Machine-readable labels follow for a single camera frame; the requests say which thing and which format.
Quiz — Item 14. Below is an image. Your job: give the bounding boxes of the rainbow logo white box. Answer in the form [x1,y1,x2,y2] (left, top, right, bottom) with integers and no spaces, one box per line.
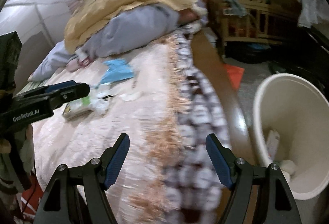
[62,96,93,121]

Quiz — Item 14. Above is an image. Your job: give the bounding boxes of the green white plastic wrapper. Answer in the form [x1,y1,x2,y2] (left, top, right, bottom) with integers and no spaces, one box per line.
[88,83,115,116]

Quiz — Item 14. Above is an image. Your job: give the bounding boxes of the blue plastic wrapper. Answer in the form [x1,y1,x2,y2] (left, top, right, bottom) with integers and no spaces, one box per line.
[100,58,134,84]

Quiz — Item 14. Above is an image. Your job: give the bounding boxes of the cream plastic trash bin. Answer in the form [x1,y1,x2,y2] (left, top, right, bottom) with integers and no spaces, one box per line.
[253,73,329,201]

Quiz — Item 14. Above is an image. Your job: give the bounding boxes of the green plaid cloth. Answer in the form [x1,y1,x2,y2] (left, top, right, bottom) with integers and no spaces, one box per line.
[17,79,48,94]

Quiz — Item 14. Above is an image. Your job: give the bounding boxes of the pink cylindrical bottle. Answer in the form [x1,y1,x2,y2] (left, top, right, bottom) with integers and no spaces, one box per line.
[66,58,90,72]

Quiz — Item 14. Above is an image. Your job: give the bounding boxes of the white pill bottle red label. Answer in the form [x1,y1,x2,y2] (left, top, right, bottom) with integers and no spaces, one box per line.
[75,48,92,67]

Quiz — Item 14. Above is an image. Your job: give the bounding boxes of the checkered fringed blanket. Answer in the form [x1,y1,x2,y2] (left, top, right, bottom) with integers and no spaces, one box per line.
[164,21,232,214]

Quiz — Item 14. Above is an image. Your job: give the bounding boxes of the grey blue blanket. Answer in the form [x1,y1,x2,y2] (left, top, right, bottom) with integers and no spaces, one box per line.
[28,4,180,82]

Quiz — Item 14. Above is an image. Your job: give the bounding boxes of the red flat box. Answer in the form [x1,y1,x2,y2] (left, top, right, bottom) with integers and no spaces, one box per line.
[224,64,245,91]

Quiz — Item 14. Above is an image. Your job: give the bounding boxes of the wooden baby crib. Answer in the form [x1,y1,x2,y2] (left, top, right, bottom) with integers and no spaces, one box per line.
[206,0,302,55]

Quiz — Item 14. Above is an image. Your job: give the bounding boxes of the wooden bed frame rail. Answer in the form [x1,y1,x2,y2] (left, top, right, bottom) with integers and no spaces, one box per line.
[191,29,256,164]

